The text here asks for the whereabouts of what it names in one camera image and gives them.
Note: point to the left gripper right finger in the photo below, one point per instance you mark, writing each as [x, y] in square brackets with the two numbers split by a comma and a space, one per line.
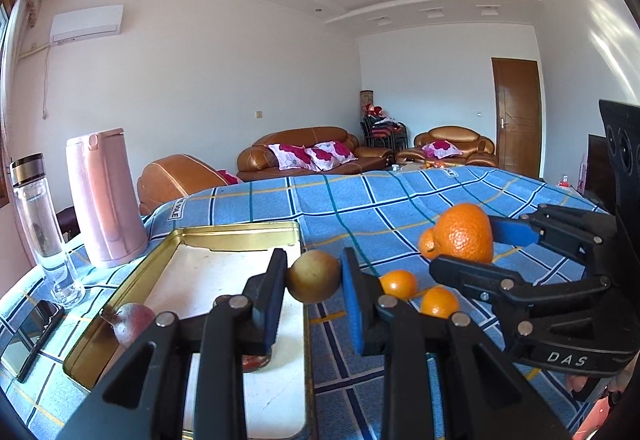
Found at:
[443, 378]

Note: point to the black television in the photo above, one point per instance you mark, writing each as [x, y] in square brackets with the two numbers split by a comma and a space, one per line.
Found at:
[600, 177]

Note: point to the brown leather armchair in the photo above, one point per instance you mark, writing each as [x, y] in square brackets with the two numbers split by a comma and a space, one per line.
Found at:
[477, 150]
[177, 176]

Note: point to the white wall air conditioner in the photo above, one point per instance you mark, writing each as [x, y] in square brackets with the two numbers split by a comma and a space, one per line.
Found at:
[86, 24]

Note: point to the brown leather armchair right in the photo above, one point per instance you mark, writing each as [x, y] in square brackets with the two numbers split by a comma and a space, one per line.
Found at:
[477, 150]

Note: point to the brown leather long sofa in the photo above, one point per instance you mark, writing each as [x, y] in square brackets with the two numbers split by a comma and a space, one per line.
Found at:
[257, 162]

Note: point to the brown wooden door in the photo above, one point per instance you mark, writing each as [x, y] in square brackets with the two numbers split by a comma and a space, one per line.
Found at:
[518, 114]

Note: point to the gold metal tin tray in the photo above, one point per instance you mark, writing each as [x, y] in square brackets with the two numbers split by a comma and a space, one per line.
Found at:
[294, 420]

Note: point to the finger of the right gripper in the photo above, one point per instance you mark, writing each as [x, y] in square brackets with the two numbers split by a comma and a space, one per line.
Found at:
[490, 282]
[576, 234]

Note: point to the clear glass water bottle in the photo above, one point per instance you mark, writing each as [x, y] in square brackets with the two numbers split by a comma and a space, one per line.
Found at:
[43, 234]

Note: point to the brown leather armchair near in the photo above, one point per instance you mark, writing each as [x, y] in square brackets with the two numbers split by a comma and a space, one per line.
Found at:
[177, 176]

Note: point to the stacked dark chairs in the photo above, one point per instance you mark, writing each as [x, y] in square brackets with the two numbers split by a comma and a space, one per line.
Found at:
[384, 133]

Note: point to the pink electric kettle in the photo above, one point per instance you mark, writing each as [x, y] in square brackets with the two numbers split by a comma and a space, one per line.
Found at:
[104, 199]

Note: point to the small mandarin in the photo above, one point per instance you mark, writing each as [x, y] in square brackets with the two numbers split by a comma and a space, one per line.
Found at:
[439, 302]
[427, 245]
[401, 284]

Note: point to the pink floral pillow left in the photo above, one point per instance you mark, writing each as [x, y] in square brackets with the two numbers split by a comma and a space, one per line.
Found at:
[292, 157]

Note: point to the dark mangosteen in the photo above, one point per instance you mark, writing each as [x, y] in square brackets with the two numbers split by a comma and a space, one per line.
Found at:
[254, 362]

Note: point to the pink floral armchair pillow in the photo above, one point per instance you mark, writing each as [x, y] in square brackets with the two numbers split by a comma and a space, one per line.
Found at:
[440, 149]

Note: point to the small yellow longan fruit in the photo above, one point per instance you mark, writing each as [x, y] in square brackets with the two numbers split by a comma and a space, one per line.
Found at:
[314, 277]

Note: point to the purple red radish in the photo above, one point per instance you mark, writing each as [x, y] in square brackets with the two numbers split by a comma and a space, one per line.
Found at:
[128, 322]

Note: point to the large orange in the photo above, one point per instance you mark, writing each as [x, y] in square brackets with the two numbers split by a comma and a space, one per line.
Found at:
[464, 232]

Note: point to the tall decorated vase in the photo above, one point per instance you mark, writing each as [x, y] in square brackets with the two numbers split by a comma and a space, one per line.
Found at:
[366, 101]

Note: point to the blue plaid tablecloth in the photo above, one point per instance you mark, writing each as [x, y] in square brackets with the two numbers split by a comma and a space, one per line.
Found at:
[379, 214]

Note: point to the black smartphone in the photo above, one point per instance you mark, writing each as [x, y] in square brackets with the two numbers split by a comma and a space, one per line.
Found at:
[19, 354]

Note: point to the person right hand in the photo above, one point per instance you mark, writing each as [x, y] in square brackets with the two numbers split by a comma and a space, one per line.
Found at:
[603, 406]

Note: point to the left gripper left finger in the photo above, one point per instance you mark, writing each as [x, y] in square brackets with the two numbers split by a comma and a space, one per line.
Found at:
[143, 395]

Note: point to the small mandarin front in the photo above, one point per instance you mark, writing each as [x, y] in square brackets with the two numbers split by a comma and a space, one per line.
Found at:
[439, 302]

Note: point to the pink floral pillow right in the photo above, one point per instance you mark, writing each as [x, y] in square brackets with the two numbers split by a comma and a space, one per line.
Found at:
[330, 154]

